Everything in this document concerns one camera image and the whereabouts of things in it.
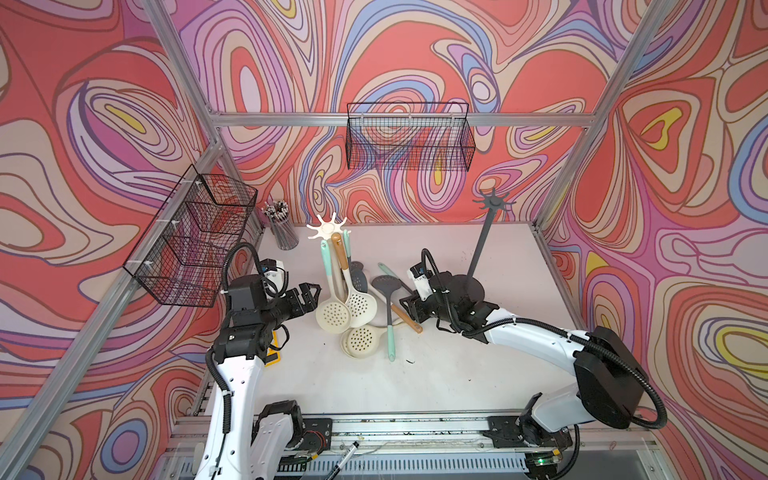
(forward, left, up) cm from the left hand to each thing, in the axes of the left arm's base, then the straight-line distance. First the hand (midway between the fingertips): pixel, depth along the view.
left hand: (310, 292), depth 74 cm
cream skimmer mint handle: (-2, -5, -10) cm, 11 cm away
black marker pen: (-32, -10, -22) cm, 40 cm away
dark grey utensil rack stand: (+14, -48, -19) cm, 53 cm away
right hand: (+3, -26, -11) cm, 29 cm away
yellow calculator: (-8, +14, -22) cm, 27 cm away
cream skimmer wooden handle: (+2, -12, -11) cm, 16 cm away
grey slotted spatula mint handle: (+18, -23, -18) cm, 34 cm away
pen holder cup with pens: (+34, +18, -4) cm, 38 cm away
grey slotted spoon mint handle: (+14, -20, -17) cm, 30 cm away
